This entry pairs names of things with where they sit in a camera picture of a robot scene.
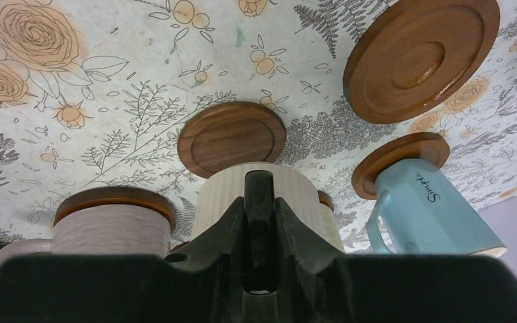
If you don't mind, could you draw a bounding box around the floral tablecloth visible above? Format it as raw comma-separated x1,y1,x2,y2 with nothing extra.
0,1,517,252

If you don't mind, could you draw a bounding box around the white mug black rim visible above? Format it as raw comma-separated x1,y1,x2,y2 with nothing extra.
186,163,339,322

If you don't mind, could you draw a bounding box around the dark walnut coaster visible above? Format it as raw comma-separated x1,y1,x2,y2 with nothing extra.
177,101,286,178

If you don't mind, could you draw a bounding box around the lilac mug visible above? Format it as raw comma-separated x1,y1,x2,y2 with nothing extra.
0,215,171,267

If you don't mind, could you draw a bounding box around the cream yellow mug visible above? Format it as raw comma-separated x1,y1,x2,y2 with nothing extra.
319,203,345,252

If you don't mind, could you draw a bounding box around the light blue faceted mug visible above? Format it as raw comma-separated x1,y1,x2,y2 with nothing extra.
366,159,507,258

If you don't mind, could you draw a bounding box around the brown wooden coaster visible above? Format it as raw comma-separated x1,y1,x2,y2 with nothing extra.
343,1,501,124
317,190,335,213
351,132,450,200
53,186,176,232

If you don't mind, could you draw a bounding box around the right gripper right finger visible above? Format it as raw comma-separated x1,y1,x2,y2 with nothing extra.
274,198,517,322

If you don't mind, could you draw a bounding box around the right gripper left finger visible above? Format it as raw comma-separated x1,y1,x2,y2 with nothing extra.
0,196,246,323

